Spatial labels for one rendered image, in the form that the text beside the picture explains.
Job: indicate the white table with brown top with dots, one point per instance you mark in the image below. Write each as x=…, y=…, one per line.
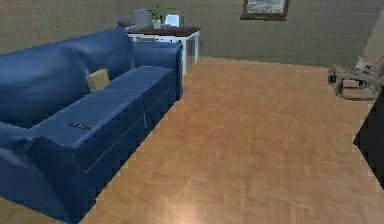
x=173, y=32

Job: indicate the blue sofa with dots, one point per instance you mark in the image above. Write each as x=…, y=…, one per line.
x=110, y=103

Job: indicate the yellow cushion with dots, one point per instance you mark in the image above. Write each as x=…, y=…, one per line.
x=98, y=80

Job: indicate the green house plant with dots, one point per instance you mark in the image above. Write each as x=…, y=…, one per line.
x=155, y=15

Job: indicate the grey box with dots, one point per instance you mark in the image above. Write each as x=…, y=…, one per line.
x=142, y=18

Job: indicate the black remote control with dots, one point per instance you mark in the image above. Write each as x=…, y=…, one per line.
x=80, y=126

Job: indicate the framed picture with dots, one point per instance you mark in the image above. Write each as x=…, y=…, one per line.
x=265, y=8

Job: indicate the grey rocking chair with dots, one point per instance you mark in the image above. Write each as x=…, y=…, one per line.
x=358, y=80

